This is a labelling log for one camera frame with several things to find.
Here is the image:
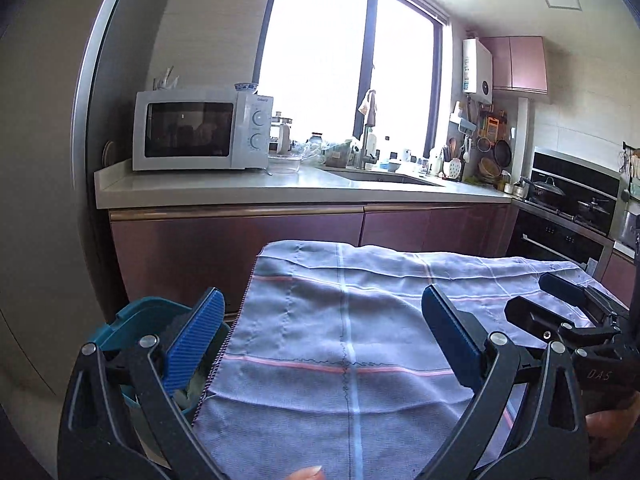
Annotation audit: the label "teal plastic trash bin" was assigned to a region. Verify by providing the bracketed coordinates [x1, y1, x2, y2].
[91, 287, 230, 420]

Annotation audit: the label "purple kitchen base cabinets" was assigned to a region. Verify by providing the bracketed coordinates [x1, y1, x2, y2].
[110, 203, 516, 312]

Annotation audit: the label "white kitchen countertop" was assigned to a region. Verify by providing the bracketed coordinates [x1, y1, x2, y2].
[94, 160, 511, 210]

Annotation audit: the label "kitchen sink faucet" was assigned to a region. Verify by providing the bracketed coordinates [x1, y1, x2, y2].
[357, 89, 376, 169]

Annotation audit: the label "large kitchen window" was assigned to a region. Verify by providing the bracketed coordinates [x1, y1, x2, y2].
[254, 0, 444, 157]

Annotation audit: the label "person's right hand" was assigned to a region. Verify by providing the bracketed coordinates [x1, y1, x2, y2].
[586, 392, 639, 462]

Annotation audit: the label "person's left hand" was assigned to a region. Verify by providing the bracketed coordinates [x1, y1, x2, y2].
[286, 466, 326, 480]

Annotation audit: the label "black built-in oven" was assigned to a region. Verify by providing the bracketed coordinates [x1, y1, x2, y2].
[506, 148, 624, 280]

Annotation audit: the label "black wok with lid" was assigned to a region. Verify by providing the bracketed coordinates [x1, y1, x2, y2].
[523, 178, 566, 207]

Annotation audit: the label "blue plaid tablecloth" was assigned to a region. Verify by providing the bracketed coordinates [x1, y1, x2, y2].
[193, 243, 624, 479]

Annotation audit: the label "grey steel refrigerator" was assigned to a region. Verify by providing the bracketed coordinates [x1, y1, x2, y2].
[0, 0, 177, 396]

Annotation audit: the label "black hanging frying pan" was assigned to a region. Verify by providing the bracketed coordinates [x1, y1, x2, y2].
[492, 140, 512, 168]

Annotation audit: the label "white soap dispenser bottle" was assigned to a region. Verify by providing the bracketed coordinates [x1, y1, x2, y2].
[364, 132, 378, 165]

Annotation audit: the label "white microwave oven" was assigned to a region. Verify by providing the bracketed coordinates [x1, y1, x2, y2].
[132, 87, 273, 171]

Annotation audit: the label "blue white bowl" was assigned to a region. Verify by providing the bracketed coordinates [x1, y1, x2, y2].
[234, 82, 258, 94]

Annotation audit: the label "pink upper wall cabinet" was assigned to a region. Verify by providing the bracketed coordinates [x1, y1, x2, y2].
[480, 36, 549, 96]

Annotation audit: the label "white wall water heater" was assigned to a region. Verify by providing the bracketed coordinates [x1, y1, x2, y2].
[462, 39, 494, 105]

